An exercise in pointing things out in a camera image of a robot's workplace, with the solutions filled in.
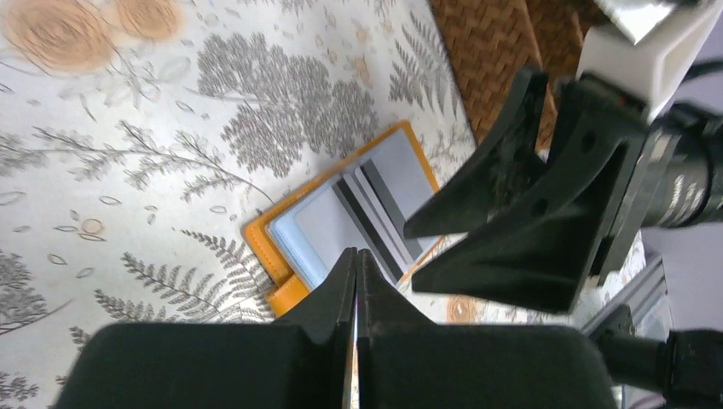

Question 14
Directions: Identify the card with dark stripe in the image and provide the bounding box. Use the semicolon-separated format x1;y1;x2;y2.
333;173;414;285

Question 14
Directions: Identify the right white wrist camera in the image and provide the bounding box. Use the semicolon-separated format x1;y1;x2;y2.
576;0;722;119

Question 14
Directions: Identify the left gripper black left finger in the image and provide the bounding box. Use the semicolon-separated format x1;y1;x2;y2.
56;248;358;408

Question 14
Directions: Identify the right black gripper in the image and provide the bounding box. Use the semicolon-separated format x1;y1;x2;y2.
412;80;722;314

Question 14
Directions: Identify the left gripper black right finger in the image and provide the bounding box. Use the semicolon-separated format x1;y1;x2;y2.
357;250;616;408

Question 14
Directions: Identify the floral patterned table mat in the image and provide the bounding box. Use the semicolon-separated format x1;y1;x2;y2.
0;0;648;409

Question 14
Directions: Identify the brown wicker basket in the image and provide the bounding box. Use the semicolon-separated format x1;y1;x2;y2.
431;0;608;141

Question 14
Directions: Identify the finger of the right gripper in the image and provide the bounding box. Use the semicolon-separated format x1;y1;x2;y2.
403;66;548;239

